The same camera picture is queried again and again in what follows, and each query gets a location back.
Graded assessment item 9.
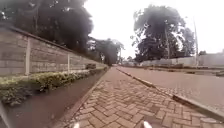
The grey paved road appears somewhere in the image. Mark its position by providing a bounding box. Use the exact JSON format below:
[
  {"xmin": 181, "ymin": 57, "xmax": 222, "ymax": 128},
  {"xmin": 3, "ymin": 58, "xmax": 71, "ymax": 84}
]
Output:
[{"xmin": 117, "ymin": 65, "xmax": 224, "ymax": 114}]

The pole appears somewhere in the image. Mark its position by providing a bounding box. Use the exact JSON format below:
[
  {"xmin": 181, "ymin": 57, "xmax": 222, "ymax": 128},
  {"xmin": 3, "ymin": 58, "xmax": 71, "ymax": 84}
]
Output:
[{"xmin": 192, "ymin": 16, "xmax": 200, "ymax": 66}]

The bare dirt strip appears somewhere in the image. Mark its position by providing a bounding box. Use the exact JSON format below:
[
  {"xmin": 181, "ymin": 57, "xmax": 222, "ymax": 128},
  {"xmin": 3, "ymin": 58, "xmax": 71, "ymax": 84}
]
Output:
[{"xmin": 5, "ymin": 70, "xmax": 108, "ymax": 128}]

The group of tall trees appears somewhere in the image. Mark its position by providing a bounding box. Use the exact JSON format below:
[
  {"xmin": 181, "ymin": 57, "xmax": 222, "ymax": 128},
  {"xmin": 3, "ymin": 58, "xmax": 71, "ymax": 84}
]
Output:
[{"xmin": 131, "ymin": 4, "xmax": 197, "ymax": 64}]

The low green hedge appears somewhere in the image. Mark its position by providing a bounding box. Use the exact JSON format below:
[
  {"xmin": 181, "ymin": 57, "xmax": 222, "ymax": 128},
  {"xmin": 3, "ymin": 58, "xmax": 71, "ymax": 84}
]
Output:
[{"xmin": 0, "ymin": 66, "xmax": 110, "ymax": 107}]

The red brick path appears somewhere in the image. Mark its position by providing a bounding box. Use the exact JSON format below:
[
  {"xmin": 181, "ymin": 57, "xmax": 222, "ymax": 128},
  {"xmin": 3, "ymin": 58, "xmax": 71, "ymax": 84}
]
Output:
[{"xmin": 65, "ymin": 66, "xmax": 224, "ymax": 128}]

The grey concrete kerb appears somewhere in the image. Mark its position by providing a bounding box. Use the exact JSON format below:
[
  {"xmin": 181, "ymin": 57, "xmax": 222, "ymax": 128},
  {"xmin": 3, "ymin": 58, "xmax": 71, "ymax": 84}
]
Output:
[{"xmin": 115, "ymin": 67, "xmax": 224, "ymax": 122}]

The pale boundary wall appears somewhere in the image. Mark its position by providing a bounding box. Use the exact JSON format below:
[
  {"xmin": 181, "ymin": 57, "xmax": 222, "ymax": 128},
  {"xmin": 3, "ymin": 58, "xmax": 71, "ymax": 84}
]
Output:
[{"xmin": 139, "ymin": 53, "xmax": 224, "ymax": 68}]

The grey concrete block wall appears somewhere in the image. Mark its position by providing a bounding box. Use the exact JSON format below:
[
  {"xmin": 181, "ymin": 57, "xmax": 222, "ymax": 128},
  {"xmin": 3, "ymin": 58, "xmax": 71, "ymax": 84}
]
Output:
[{"xmin": 0, "ymin": 25, "xmax": 107, "ymax": 77}]

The row of dark trees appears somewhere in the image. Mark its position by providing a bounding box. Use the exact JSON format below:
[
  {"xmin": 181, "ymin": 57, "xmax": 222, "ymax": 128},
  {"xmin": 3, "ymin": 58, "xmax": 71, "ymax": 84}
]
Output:
[{"xmin": 0, "ymin": 0, "xmax": 125, "ymax": 67}]

